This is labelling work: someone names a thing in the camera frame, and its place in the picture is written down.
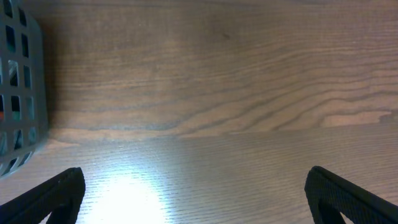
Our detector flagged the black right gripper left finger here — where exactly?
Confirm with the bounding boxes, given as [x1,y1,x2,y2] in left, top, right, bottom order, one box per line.
[1,167,85,224]

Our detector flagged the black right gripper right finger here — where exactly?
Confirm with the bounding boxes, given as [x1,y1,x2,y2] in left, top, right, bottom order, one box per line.
[304,166,397,224]

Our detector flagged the grey plastic laundry basket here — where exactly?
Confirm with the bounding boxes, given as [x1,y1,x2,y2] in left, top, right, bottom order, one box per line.
[1,0,49,179]

